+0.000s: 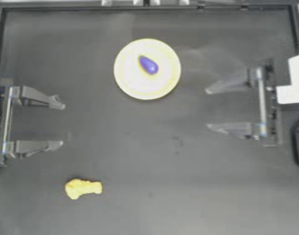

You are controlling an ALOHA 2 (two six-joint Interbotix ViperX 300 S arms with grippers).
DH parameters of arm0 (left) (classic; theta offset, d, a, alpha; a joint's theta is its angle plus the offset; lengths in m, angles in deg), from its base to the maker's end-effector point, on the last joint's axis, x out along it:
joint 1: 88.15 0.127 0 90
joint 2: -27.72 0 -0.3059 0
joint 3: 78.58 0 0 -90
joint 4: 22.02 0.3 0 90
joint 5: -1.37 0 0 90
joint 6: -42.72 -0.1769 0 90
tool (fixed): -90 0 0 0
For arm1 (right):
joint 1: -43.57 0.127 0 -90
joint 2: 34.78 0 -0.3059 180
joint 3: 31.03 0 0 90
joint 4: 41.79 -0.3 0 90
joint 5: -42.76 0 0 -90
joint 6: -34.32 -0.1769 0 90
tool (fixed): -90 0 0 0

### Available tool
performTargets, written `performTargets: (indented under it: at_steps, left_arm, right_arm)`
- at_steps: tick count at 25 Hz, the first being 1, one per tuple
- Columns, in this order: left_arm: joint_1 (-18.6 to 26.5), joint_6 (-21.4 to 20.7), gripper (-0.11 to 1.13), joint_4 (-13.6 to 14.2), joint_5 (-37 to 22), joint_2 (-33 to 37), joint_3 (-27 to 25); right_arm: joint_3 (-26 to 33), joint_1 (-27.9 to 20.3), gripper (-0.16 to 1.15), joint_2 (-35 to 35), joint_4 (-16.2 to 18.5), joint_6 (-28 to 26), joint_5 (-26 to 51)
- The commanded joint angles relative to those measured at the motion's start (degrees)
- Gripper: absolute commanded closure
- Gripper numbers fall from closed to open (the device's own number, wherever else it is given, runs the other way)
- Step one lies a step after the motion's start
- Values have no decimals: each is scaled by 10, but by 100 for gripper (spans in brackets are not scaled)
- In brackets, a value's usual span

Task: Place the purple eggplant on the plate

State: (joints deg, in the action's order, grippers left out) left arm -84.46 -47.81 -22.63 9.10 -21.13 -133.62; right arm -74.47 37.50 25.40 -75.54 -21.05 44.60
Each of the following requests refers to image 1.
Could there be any purple toy eggplant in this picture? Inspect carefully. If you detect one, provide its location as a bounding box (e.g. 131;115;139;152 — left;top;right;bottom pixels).
138;54;159;75

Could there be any black table frame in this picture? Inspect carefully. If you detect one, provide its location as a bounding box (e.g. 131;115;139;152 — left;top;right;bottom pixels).
0;0;299;173

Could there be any yellow toy fried chicken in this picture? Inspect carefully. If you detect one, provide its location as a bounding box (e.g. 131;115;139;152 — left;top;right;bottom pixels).
64;178;104;201

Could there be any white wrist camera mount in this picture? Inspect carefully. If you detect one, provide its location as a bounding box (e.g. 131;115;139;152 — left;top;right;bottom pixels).
277;51;299;106

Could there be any yellow round plate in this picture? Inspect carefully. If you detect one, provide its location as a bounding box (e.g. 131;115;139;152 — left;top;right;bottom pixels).
112;38;183;101

